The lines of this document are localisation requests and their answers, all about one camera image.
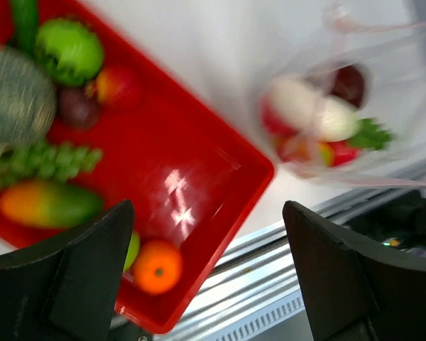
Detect clear zip top bag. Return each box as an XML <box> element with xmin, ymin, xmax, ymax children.
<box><xmin>259</xmin><ymin>1</ymin><xmax>426</xmax><ymax>188</ymax></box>

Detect yellow green mango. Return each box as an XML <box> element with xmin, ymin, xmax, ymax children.
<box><xmin>0</xmin><ymin>180</ymin><xmax>104</xmax><ymax>229</ymax></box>

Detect green chili pepper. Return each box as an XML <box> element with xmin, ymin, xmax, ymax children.
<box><xmin>9</xmin><ymin>0</ymin><xmax>39</xmax><ymax>56</ymax></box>

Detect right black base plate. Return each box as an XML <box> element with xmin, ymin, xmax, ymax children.
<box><xmin>345</xmin><ymin>190</ymin><xmax>426</xmax><ymax>258</ymax></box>

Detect white slotted cable duct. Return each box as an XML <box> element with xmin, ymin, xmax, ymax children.
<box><xmin>201</xmin><ymin>290</ymin><xmax>305</xmax><ymax>341</ymax></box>

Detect small purple plum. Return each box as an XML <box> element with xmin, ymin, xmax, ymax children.
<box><xmin>58</xmin><ymin>87</ymin><xmax>100</xmax><ymax>129</ymax></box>

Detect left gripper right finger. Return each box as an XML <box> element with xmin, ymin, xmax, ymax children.
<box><xmin>283</xmin><ymin>201</ymin><xmax>426</xmax><ymax>340</ymax></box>

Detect green toy melon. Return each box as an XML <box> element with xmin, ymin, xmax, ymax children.
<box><xmin>34</xmin><ymin>18</ymin><xmax>104</xmax><ymax>87</ymax></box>

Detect dark red plum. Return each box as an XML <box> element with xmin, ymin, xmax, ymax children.
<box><xmin>330</xmin><ymin>65</ymin><xmax>366</xmax><ymax>109</ymax></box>

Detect green grapes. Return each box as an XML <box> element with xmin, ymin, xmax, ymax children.
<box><xmin>0</xmin><ymin>140</ymin><xmax>104</xmax><ymax>190</ymax></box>

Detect green apple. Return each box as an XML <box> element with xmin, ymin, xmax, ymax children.
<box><xmin>123</xmin><ymin>232</ymin><xmax>141</xmax><ymax>272</ymax></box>

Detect red orange mango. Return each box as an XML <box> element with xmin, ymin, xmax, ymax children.
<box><xmin>275</xmin><ymin>136</ymin><xmax>362</xmax><ymax>168</ymax></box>

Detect red tomato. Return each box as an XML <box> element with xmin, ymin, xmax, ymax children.
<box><xmin>261</xmin><ymin>98</ymin><xmax>298</xmax><ymax>136</ymax></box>

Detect orange fruit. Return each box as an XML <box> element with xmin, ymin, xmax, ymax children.
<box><xmin>132</xmin><ymin>239</ymin><xmax>183</xmax><ymax>295</ymax></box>

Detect white radish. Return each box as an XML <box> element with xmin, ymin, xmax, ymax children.
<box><xmin>266</xmin><ymin>76</ymin><xmax>395</xmax><ymax>150</ymax></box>

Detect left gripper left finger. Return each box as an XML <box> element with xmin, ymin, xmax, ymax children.
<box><xmin>0</xmin><ymin>200</ymin><xmax>134</xmax><ymax>340</ymax></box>

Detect aluminium mounting rail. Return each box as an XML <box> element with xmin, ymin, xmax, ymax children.
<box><xmin>160</xmin><ymin>170</ymin><xmax>407</xmax><ymax>340</ymax></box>

